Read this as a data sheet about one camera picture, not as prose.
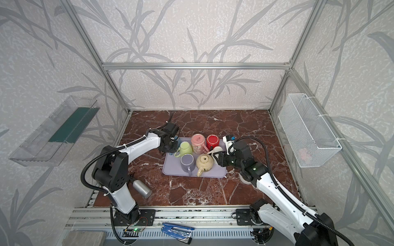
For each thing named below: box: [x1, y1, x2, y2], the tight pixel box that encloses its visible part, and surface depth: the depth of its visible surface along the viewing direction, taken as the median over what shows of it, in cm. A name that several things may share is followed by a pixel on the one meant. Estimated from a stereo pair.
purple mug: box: [180, 153, 196, 177], surface depth 86 cm
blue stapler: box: [161, 222, 195, 245], surface depth 70 cm
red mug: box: [206, 134, 220, 152], surface depth 95 cm
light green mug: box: [173, 141, 193, 158], surface depth 91 cm
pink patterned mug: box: [190, 133, 210, 155], surface depth 93 cm
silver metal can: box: [132, 179, 153, 199], surface depth 81 cm
